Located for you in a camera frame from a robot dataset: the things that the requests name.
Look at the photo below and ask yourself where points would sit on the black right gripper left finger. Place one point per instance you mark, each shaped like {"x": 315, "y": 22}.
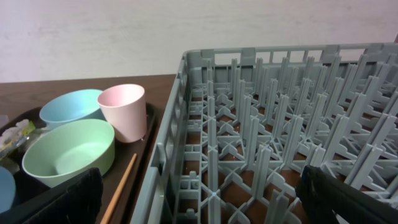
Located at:
{"x": 77, "y": 200}

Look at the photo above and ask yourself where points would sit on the dark blue plate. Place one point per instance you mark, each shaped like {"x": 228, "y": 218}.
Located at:
{"x": 7, "y": 190}

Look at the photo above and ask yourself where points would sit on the grey dishwasher rack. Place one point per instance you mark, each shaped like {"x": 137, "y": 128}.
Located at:
{"x": 241, "y": 124}

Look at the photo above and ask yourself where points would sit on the yellow snack wrapper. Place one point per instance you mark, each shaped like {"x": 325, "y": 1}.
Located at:
{"x": 15, "y": 136}

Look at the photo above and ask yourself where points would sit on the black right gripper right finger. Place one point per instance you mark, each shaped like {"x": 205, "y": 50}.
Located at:
{"x": 323, "y": 197}

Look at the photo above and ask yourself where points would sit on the pink cup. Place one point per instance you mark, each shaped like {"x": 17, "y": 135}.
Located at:
{"x": 124, "y": 107}

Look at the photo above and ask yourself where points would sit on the wooden chopstick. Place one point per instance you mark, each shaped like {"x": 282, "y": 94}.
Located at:
{"x": 109, "y": 211}

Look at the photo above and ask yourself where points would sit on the light blue bowl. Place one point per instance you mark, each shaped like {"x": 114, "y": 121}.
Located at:
{"x": 70, "y": 107}

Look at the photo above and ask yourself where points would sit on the brown serving tray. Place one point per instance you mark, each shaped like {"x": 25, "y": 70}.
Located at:
{"x": 28, "y": 187}

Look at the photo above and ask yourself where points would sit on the light green bowl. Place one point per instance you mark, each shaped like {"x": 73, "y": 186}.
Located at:
{"x": 69, "y": 150}

